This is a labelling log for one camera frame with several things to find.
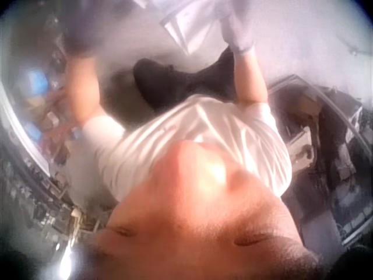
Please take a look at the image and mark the person's left hand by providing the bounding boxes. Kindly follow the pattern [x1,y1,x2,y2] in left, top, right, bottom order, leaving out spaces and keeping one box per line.
[59,11,98,56]

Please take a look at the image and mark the person's right hand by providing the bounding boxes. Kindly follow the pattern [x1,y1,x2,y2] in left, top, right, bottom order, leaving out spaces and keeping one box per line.
[219,5,256,56]

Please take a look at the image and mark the white paper sheet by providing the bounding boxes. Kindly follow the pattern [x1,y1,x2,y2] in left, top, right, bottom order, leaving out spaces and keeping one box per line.
[151,0,237,55]

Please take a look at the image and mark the person's legs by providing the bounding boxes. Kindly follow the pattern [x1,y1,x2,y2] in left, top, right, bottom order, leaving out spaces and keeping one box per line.
[110,45,240,127]

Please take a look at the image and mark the cluttered parts shelf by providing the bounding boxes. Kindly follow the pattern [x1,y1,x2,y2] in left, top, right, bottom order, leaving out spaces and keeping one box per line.
[0,11,97,263]

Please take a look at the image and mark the cluttered equipment crate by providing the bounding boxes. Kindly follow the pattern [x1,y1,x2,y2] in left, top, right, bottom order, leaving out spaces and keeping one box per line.
[266,74,371,249]

